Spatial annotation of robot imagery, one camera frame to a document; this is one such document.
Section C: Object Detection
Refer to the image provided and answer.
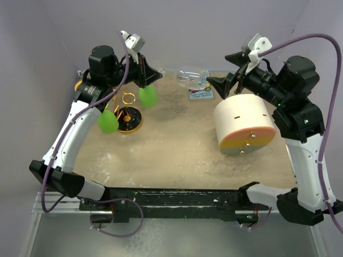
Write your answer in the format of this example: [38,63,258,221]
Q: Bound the black base frame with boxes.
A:
[79,187,268,225]

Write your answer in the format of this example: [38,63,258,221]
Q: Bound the gold wine glass rack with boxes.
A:
[106,89,143,133]

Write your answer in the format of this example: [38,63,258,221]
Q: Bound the orange wine glass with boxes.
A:
[74,80,82,92]

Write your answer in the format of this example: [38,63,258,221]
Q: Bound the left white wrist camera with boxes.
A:
[121,31,146,64]

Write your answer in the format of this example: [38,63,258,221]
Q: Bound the green wine glass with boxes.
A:
[98,110,119,134]
[139,85,158,108]

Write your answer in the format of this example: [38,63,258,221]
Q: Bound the blue treehouse book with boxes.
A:
[188,86,214,100]

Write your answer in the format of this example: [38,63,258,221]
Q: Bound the clear wine glass back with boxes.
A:
[158,66,210,91]

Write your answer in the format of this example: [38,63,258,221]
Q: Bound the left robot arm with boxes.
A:
[29,45,162,210]

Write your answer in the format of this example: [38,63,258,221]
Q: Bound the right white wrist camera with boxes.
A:
[241,33,272,74]

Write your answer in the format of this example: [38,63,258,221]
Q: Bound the white round drawer box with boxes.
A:
[213,94,276,155]

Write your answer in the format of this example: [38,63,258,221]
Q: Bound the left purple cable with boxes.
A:
[41,31,145,238]

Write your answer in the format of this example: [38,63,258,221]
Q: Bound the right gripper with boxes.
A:
[207,49,291,108]

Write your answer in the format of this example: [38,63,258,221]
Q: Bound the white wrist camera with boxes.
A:
[121,31,146,64]
[241,33,272,74]

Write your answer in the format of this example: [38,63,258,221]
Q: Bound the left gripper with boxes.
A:
[106,51,162,88]

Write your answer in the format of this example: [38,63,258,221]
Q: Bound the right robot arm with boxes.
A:
[206,52,342,226]

